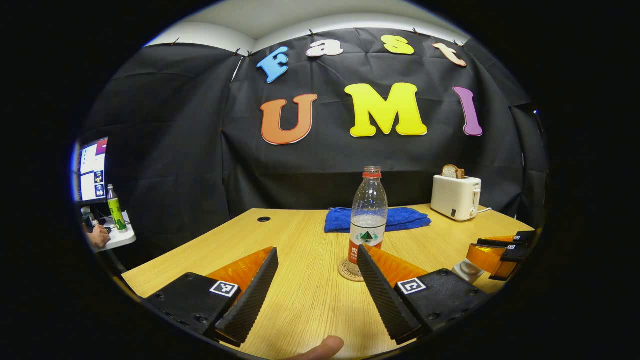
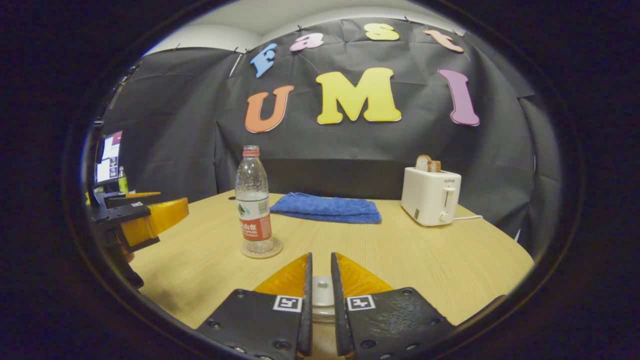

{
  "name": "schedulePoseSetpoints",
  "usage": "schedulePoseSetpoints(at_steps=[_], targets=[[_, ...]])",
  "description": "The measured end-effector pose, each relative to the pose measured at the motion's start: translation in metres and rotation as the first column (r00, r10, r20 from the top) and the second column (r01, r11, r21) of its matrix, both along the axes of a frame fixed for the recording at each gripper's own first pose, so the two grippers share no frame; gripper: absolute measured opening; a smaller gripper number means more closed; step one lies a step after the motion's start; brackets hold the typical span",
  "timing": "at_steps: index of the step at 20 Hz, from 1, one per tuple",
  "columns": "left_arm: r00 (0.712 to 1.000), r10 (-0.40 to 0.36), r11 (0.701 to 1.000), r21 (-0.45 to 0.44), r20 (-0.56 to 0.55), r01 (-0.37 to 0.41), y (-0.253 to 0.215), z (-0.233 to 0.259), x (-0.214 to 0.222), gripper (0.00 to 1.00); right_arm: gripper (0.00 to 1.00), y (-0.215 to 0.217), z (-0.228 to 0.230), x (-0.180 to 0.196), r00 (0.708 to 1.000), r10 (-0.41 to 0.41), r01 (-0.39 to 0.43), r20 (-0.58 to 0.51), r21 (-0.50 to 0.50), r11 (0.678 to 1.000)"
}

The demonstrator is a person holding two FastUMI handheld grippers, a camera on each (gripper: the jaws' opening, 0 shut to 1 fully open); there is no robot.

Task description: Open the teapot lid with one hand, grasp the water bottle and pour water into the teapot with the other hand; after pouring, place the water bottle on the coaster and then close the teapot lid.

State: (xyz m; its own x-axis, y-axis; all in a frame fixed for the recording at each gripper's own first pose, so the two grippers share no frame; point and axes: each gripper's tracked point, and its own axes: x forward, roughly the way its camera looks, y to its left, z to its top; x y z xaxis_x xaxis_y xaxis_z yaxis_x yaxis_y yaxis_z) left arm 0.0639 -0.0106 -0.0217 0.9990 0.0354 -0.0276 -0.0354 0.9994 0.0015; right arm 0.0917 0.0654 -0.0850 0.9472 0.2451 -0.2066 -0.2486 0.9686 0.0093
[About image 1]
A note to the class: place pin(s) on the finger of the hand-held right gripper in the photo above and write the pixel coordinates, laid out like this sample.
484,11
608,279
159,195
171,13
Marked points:
522,237
492,257

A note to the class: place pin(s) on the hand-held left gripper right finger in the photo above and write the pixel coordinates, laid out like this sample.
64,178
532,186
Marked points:
382,295

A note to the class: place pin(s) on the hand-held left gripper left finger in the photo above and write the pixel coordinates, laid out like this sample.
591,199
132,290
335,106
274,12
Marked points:
250,295

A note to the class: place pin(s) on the white ceramic teacup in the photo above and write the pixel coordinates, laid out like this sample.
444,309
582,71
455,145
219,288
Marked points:
457,272

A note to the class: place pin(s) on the round wooden coaster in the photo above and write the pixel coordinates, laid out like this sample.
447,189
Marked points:
347,274

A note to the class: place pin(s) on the clear plastic water bottle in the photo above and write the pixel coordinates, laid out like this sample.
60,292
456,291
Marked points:
369,210

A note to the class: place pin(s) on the green drink bottle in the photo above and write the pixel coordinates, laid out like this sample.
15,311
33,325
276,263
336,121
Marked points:
117,212

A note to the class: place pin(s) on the white toaster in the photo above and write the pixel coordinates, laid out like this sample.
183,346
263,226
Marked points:
455,197

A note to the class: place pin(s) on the folded blue towel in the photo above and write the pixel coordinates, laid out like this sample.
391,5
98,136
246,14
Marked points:
410,219

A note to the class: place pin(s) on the bread slice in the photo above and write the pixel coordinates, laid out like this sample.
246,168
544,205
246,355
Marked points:
452,172

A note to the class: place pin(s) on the white side table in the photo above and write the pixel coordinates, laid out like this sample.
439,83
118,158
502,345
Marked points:
122,237

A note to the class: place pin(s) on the black backdrop cloth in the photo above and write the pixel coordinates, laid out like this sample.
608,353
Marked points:
175,150

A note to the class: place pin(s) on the computer monitor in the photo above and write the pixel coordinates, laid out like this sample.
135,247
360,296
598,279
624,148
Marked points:
92,170

